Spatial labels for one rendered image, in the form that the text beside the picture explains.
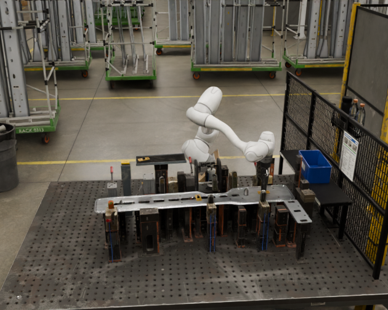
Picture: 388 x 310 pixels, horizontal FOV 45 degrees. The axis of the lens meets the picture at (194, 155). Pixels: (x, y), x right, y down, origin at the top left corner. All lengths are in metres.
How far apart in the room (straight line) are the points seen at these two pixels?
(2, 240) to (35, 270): 1.73
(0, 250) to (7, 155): 1.28
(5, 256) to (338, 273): 2.95
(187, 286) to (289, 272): 0.66
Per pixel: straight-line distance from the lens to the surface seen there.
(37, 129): 6.87
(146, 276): 3.03
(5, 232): 5.03
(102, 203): 3.23
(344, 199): 3.31
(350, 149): 3.28
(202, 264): 3.11
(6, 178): 5.73
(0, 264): 4.60
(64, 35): 10.56
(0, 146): 5.53
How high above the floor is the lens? 2.60
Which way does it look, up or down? 24 degrees down
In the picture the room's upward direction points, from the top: straight up
